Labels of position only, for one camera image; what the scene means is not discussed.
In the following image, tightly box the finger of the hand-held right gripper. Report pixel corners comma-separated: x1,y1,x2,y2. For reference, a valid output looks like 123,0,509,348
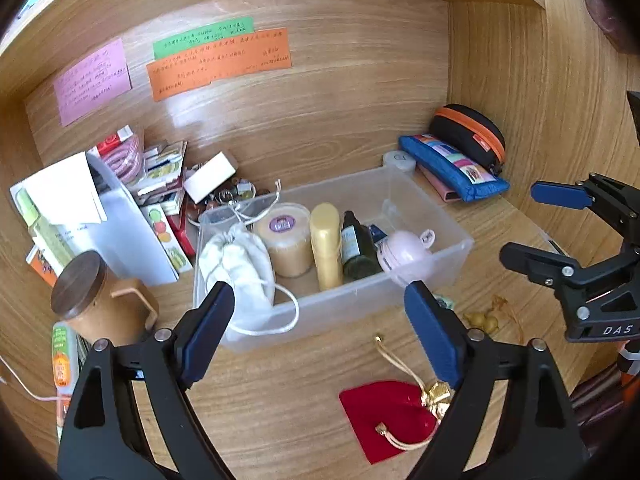
500,241,640,321
531,172,640,246

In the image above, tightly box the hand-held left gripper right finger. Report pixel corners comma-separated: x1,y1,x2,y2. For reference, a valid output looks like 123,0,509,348
403,280,591,480

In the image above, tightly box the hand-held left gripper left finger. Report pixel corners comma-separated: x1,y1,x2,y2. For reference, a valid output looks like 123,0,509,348
57,280,237,480

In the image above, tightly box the white drawstring pouch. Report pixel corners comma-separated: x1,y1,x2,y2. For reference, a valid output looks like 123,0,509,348
199,180,301,337

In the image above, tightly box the clear plastic storage box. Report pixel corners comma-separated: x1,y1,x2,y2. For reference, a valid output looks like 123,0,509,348
192,165,475,353

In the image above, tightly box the pink round case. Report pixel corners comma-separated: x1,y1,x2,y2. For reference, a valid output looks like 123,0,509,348
376,229,437,288

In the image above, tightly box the clear plastic cream jar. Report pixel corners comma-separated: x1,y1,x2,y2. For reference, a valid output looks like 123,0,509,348
252,202,313,278

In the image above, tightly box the dark green glass bottle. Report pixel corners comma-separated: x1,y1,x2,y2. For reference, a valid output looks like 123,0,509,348
341,210,383,282

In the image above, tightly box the yellow bottle with white cap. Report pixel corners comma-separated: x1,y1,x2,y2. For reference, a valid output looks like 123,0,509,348
309,202,345,291

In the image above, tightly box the striped cloth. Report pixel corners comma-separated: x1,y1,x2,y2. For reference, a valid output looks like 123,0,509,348
570,365,631,456

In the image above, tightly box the red box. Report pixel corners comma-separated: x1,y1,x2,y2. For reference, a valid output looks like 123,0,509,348
166,197,197,258

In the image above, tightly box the fruit sticker sheet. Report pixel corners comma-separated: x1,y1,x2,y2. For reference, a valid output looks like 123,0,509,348
141,203,193,273

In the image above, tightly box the blue zip pouch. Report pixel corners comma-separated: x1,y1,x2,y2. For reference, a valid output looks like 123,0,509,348
398,133,511,203

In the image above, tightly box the brown ceramic mug with lid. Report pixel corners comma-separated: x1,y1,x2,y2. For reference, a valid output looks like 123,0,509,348
50,251,160,348

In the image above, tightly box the black orange zip case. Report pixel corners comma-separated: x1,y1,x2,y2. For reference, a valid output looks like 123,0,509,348
429,104,507,177

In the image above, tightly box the pink wallet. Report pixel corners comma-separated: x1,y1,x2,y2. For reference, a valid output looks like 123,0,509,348
417,165,463,204

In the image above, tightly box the white file holder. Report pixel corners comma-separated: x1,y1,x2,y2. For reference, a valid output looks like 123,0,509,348
10,151,181,287

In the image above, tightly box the small white box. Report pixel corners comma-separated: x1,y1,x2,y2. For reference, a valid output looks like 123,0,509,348
182,152,238,204

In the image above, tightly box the green orange tube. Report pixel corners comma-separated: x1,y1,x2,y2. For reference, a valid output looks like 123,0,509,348
51,321,83,431

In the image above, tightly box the pile of booklets and packets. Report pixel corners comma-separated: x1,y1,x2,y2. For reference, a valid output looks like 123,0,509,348
135,140,188,211

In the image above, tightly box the white round container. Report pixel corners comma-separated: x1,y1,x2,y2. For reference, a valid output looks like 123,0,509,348
382,150,417,175

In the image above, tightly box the orange white box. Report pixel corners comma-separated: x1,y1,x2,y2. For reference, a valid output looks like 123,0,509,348
26,245,61,288

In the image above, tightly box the dark maroon object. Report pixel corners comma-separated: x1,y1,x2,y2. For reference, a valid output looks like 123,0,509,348
584,0,640,53

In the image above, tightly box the red white packet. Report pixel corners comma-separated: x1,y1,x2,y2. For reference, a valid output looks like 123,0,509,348
95,129,135,157

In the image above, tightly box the green spray bottle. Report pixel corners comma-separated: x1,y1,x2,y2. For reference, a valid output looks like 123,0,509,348
14,187,76,271

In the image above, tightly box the orange paper note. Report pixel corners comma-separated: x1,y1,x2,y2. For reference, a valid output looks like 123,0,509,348
146,27,292,102

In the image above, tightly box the pink paper note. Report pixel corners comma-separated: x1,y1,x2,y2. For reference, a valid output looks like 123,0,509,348
53,37,133,127

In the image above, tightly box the green paper note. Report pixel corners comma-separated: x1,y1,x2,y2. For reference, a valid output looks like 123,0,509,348
152,17,256,61

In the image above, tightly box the red drawstring pouch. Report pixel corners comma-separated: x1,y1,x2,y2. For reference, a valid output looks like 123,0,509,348
339,335,453,465

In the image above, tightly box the white cable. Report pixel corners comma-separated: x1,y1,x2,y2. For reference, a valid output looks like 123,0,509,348
0,357,73,403

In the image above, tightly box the pink coil cord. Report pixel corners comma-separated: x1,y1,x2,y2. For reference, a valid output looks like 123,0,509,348
102,140,146,186

